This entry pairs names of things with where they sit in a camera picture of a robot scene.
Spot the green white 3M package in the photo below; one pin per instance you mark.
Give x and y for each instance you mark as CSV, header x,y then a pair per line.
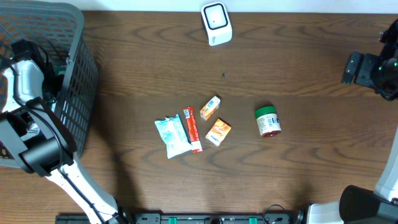
x,y
60,70

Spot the black mounting rail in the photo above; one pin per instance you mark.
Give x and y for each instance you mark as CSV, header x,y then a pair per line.
x,y
156,218

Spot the red snack stick packet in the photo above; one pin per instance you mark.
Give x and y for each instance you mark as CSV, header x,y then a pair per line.
x,y
192,129

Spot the grey plastic mesh basket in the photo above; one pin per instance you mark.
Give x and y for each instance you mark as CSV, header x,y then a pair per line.
x,y
58,28

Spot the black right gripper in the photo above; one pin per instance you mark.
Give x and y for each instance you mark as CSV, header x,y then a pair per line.
x,y
364,73

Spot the white teal wipes packet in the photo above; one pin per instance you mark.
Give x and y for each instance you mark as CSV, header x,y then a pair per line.
x,y
172,133

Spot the green lid cream jar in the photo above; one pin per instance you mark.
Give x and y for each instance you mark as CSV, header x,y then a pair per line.
x,y
267,121

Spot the white cube barcode scanner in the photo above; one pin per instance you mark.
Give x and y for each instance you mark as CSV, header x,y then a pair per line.
x,y
216,23

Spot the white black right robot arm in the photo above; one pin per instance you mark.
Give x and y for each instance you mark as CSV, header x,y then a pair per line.
x,y
359,205

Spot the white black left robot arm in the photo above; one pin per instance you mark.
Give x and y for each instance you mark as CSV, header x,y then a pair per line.
x,y
39,141

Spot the orange small box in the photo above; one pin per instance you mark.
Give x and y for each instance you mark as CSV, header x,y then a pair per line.
x,y
210,107
218,132

